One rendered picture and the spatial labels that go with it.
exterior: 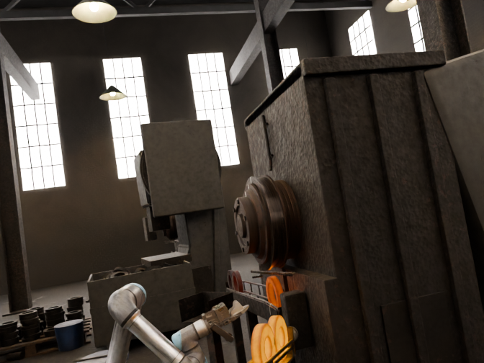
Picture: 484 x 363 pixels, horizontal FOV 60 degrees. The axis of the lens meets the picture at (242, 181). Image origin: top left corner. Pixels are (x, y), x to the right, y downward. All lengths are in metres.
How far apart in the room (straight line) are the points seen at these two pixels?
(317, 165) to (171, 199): 3.07
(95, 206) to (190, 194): 7.61
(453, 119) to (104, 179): 10.79
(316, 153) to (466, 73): 0.82
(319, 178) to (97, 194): 10.66
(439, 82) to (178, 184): 3.21
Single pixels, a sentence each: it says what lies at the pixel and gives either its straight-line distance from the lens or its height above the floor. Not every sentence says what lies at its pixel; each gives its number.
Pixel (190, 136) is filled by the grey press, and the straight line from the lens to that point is 4.78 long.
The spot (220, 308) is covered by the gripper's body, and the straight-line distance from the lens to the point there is 1.94.
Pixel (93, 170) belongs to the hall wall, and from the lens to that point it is 12.20.
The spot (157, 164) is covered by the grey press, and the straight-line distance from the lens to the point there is 4.63.
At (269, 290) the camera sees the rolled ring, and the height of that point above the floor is 0.77.
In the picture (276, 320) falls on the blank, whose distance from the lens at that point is 1.61.
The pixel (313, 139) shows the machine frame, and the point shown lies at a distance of 1.72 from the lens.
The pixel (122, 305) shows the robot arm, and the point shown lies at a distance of 1.85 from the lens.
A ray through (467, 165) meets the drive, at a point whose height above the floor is 1.23.
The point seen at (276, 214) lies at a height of 1.15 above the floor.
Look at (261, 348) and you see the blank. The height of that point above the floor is 0.74.
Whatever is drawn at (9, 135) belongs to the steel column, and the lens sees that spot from 8.90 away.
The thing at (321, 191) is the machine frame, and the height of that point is 1.22.
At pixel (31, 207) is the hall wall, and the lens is 12.37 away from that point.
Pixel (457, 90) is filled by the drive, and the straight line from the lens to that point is 2.12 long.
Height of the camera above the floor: 1.19
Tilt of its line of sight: 4 degrees up
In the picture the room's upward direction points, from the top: 9 degrees counter-clockwise
